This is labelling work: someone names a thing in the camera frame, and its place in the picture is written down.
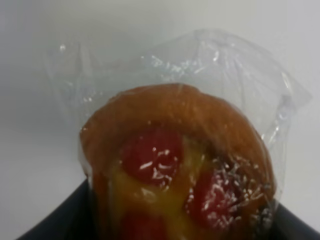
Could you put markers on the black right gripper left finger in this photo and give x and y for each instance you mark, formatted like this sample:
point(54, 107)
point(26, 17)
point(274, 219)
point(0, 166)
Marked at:
point(57, 215)

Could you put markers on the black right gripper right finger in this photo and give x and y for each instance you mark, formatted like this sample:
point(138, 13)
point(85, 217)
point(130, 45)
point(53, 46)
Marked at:
point(287, 226)

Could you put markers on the fruit pastry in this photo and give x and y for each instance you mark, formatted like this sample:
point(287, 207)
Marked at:
point(186, 141)

